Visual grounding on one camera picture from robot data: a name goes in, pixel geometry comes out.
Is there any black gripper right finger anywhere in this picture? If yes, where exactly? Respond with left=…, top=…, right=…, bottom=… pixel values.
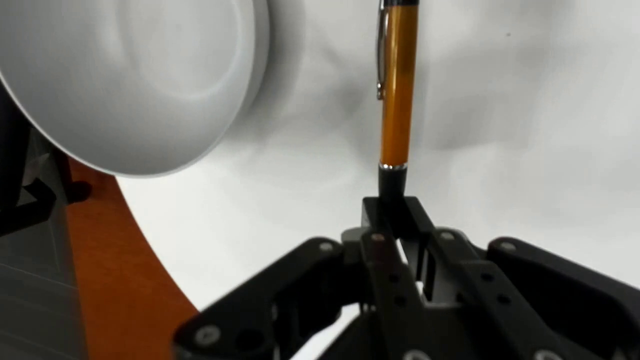
left=402, top=194, right=640, bottom=360

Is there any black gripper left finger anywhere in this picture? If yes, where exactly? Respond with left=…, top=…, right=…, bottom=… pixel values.
left=175, top=196, right=437, bottom=360

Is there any orange and black pen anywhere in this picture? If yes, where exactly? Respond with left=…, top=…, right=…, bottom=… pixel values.
left=374, top=0, right=420, bottom=222

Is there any grey bowl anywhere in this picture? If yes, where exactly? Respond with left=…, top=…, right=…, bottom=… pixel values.
left=0, top=0, right=272, bottom=178

